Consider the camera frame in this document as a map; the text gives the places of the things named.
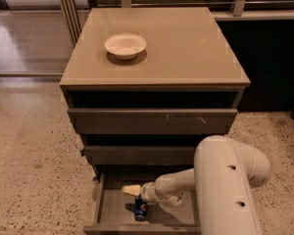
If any white paper bowl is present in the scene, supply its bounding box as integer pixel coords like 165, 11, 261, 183
104, 33, 147, 60

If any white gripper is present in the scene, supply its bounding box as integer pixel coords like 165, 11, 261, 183
122, 182, 161, 203

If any metal railing frame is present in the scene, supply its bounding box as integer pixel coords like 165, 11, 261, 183
60, 0, 294, 42

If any top grey drawer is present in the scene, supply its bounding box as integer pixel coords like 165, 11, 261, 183
68, 108, 237, 135

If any grey drawer cabinet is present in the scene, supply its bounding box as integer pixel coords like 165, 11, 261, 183
60, 8, 250, 175

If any middle grey drawer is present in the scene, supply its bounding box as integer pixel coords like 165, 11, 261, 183
81, 146, 195, 165

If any blue pepsi can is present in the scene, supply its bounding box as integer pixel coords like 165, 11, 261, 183
134, 196, 148, 221

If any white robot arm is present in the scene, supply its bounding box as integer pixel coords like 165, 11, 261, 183
122, 135, 270, 235

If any bottom grey open drawer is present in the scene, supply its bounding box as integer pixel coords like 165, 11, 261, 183
84, 166, 201, 235

